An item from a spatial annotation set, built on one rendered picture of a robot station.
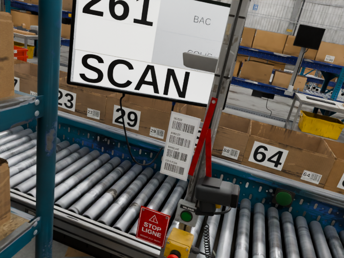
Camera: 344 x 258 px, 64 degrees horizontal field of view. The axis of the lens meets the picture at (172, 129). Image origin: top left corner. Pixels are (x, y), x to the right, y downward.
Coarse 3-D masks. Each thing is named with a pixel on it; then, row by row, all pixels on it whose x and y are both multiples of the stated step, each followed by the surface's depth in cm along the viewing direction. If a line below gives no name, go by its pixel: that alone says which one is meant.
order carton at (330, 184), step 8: (328, 144) 150; (336, 144) 149; (336, 152) 150; (336, 160) 124; (336, 168) 125; (328, 176) 127; (336, 176) 126; (328, 184) 128; (336, 184) 127; (336, 192) 128
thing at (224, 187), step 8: (200, 184) 74; (208, 184) 74; (216, 184) 74; (224, 184) 75; (232, 184) 76; (200, 192) 74; (208, 192) 73; (216, 192) 73; (224, 192) 72; (232, 192) 72; (200, 200) 75; (208, 200) 74; (216, 200) 73; (224, 200) 72; (232, 200) 72; (200, 208) 77; (208, 208) 76
